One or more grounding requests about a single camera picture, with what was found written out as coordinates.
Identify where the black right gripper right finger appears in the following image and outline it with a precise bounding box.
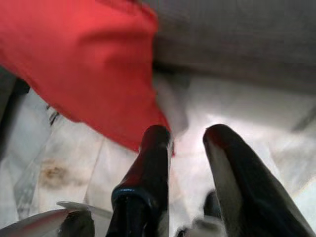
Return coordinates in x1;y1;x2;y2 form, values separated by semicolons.
202;124;316;237

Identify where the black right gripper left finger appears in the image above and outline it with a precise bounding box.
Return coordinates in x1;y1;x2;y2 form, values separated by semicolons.
106;124;173;237

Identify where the red pillow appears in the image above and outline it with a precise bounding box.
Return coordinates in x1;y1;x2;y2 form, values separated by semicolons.
0;0;176;158

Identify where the grey fabric sofa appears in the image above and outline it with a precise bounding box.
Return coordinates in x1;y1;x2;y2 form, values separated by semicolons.
138;0;316;93

